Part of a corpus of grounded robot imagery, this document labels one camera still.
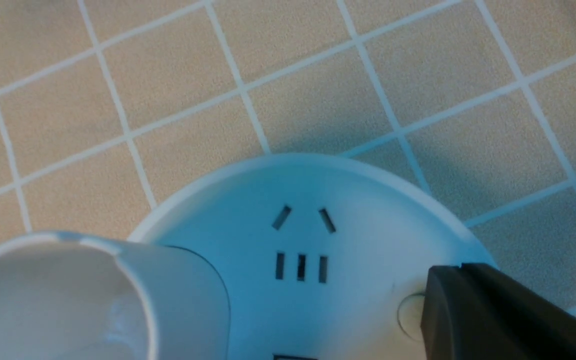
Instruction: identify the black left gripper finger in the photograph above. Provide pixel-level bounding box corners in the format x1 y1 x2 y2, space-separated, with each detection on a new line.
420 263 576 360

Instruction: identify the white desk lamp with sockets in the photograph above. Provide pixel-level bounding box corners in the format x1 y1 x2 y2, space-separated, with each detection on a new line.
0 153 495 360

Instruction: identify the checkered beige tablecloth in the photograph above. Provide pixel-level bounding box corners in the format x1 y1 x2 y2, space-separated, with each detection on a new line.
0 0 576 315

